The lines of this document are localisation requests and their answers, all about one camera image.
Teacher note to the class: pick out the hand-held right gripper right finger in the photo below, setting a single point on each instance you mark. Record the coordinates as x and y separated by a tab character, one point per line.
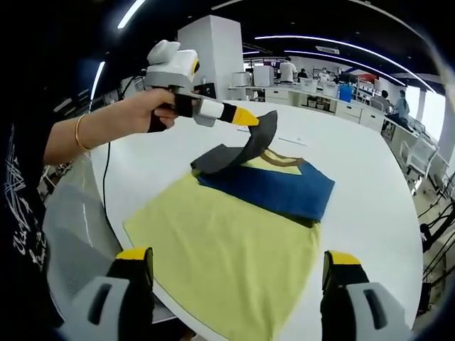
355	309

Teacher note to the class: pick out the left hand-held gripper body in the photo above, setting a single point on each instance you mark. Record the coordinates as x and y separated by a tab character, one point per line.
170	67

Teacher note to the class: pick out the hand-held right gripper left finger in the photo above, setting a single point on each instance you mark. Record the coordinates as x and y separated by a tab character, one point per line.
113	305

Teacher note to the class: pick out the yellow blue grey garment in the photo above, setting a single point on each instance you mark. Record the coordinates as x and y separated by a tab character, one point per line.
220	248

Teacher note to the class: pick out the person's left hand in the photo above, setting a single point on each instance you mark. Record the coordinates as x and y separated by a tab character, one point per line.
142	110

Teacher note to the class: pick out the wide white pillar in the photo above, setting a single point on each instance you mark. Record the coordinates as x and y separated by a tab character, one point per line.
213	53

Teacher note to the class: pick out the white tall cabinet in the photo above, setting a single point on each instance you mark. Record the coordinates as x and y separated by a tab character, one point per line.
263	76

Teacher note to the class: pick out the white cabinet row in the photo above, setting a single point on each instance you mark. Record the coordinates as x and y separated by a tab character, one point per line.
284	96

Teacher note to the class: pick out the grey mesh chair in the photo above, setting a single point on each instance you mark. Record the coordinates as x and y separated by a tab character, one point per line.
78	231

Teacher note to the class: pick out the long ceiling light strip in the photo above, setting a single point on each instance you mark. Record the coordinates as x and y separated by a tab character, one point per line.
284	36

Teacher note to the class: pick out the short ceiling light strip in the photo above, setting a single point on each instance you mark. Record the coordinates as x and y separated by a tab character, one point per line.
309	53

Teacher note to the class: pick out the black equipment rack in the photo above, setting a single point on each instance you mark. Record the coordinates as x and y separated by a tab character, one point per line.
437	227

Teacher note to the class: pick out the gold bangle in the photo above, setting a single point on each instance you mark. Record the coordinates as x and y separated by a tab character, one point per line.
77	136

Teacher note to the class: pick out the blue storage box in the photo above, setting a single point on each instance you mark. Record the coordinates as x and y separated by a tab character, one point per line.
345	94

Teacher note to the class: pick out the person's black printed t-shirt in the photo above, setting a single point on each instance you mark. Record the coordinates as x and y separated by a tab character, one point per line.
21	213

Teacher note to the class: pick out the white office chair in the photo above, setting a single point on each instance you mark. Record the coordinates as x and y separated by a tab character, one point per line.
423	152

